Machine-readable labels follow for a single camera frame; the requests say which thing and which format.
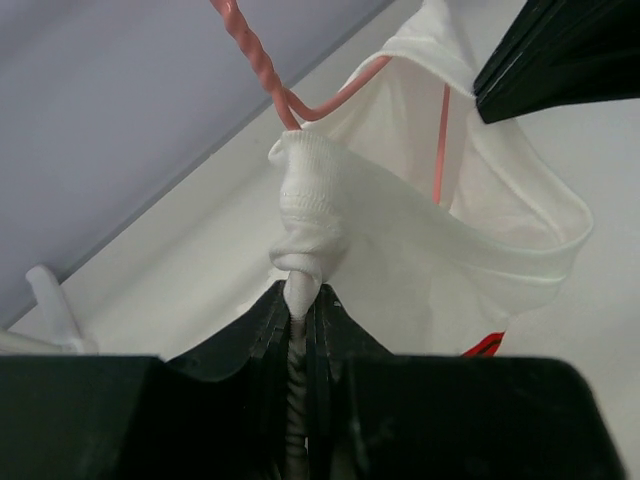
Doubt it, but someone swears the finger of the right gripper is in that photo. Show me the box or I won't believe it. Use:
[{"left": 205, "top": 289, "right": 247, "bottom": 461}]
[{"left": 473, "top": 0, "right": 639, "bottom": 124}]

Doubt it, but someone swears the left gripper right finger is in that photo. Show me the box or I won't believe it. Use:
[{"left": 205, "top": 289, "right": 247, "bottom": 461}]
[{"left": 306, "top": 286, "right": 626, "bottom": 479}]

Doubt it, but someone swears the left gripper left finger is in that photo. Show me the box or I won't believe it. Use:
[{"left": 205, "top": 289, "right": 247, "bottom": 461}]
[{"left": 1, "top": 282, "right": 289, "bottom": 479}]

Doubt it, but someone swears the white t-shirt red print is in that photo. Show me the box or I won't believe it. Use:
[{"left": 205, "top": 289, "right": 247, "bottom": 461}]
[{"left": 267, "top": 0, "right": 596, "bottom": 359}]

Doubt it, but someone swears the pink wire hanger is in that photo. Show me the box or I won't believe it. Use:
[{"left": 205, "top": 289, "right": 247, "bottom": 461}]
[{"left": 208, "top": 0, "right": 454, "bottom": 201}]

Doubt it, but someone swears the white clothes rack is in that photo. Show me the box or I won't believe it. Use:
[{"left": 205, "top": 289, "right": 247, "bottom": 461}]
[{"left": 1, "top": 265, "right": 99, "bottom": 355}]

